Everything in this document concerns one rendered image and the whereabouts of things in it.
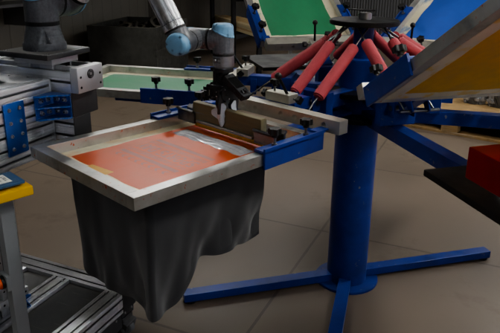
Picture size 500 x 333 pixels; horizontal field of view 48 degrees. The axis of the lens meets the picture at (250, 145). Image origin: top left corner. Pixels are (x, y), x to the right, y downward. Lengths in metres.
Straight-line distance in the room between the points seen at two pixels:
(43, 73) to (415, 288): 2.03
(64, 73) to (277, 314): 1.46
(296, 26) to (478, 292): 1.73
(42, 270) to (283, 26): 1.83
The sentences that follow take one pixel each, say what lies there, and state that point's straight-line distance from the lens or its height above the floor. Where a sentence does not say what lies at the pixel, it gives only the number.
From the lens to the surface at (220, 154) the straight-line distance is 1.89.
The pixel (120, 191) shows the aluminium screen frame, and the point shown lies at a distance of 1.54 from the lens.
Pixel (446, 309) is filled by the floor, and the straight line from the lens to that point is 2.94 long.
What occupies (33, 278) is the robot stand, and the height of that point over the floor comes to 0.21.
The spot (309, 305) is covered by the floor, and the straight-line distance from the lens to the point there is 2.82.
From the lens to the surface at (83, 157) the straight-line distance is 1.92.
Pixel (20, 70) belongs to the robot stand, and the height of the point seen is 1.19.
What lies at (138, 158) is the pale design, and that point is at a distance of 1.87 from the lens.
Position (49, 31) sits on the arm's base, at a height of 1.33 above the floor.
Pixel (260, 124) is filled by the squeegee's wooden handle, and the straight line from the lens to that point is 1.91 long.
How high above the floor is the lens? 1.58
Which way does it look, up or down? 19 degrees down
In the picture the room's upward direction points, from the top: 1 degrees clockwise
